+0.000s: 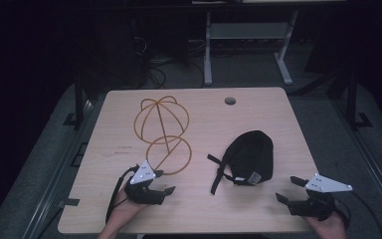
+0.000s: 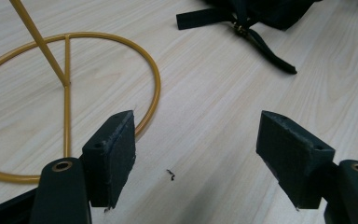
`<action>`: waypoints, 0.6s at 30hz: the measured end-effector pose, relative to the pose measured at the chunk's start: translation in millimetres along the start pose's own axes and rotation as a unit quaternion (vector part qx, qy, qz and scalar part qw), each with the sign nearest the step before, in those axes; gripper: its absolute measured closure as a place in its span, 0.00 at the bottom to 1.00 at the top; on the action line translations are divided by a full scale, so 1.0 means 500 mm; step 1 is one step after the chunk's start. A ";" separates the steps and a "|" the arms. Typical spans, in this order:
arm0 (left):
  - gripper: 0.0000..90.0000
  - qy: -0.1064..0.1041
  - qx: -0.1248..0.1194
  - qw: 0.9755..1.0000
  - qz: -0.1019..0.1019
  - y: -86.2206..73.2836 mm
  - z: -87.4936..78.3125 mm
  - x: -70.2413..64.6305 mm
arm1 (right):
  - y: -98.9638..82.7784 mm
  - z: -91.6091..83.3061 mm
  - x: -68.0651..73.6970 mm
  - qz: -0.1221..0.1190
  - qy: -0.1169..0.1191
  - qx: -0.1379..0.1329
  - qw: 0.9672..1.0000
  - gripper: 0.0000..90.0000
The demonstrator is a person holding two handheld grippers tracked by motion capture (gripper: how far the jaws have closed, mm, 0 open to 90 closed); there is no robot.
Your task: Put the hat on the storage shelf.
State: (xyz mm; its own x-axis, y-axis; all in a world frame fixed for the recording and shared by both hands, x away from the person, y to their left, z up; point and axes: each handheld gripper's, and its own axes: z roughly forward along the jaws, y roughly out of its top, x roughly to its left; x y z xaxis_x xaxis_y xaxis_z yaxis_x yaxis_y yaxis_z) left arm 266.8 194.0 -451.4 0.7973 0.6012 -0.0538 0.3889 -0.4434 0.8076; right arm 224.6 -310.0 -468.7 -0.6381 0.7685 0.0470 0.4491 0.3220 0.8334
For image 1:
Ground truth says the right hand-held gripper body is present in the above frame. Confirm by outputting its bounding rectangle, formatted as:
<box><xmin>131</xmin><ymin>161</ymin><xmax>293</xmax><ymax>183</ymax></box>
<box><xmin>287</xmin><ymin>172</ymin><xmax>353</xmax><ymax>222</ymax></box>

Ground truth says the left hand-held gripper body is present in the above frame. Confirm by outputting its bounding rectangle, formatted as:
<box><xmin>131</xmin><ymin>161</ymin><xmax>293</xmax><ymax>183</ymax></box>
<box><xmin>123</xmin><ymin>160</ymin><xmax>167</xmax><ymax>206</ymax></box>

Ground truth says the gold wire hat stand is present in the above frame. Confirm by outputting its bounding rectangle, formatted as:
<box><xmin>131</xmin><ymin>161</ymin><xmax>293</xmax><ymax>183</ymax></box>
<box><xmin>133</xmin><ymin>96</ymin><xmax>193</xmax><ymax>176</ymax></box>

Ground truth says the black cap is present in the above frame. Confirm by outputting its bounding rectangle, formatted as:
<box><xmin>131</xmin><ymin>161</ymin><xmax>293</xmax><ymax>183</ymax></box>
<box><xmin>207</xmin><ymin>129</ymin><xmax>276</xmax><ymax>196</ymax></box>

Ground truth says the person's left hand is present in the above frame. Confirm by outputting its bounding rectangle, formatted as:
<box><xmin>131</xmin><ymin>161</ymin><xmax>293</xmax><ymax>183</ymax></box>
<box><xmin>107</xmin><ymin>188</ymin><xmax>149</xmax><ymax>231</ymax></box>

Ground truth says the person's right hand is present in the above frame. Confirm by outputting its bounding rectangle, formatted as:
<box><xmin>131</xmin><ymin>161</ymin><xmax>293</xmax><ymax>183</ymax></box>
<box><xmin>302</xmin><ymin>211</ymin><xmax>348</xmax><ymax>239</ymax></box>

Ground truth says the white metal stand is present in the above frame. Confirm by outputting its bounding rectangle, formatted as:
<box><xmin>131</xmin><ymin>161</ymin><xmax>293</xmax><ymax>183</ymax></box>
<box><xmin>204</xmin><ymin>10</ymin><xmax>299</xmax><ymax>87</ymax></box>

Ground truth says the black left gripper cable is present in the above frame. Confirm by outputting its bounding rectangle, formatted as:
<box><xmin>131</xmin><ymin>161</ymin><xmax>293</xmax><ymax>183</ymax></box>
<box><xmin>104</xmin><ymin>164</ymin><xmax>140</xmax><ymax>224</ymax></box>

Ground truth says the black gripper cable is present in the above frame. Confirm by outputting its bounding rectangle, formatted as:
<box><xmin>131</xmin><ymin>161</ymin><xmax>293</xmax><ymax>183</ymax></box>
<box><xmin>104</xmin><ymin>164</ymin><xmax>140</xmax><ymax>224</ymax></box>
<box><xmin>332</xmin><ymin>191</ymin><xmax>382</xmax><ymax>239</ymax></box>

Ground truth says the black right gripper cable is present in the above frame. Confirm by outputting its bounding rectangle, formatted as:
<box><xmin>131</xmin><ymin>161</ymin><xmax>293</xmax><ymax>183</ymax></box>
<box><xmin>332</xmin><ymin>191</ymin><xmax>382</xmax><ymax>239</ymax></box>

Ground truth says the aluminium frame rail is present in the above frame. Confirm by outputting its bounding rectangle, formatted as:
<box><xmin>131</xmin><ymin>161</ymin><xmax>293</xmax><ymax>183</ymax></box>
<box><xmin>21</xmin><ymin>96</ymin><xmax>105</xmax><ymax>239</ymax></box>
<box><xmin>332</xmin><ymin>99</ymin><xmax>382</xmax><ymax>222</ymax></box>

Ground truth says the black metal post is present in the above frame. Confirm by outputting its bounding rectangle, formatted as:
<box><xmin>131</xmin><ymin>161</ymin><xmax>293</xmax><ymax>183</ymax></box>
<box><xmin>63</xmin><ymin>71</ymin><xmax>88</xmax><ymax>129</ymax></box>
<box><xmin>345</xmin><ymin>71</ymin><xmax>374</xmax><ymax>130</ymax></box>

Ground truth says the tangle of floor cables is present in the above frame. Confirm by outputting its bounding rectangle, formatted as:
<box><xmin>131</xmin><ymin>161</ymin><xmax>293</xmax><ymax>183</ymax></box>
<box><xmin>133</xmin><ymin>36</ymin><xmax>207</xmax><ymax>90</ymax></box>

